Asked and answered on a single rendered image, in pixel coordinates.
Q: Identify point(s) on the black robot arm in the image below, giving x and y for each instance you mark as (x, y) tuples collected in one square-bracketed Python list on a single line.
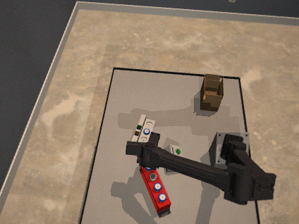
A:
[(237, 182)]

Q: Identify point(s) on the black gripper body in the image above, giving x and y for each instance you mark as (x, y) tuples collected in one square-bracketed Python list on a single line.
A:
[(139, 161)]

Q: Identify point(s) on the grey key housing with blue and green keys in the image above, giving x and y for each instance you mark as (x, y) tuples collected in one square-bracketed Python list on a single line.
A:
[(174, 150)]

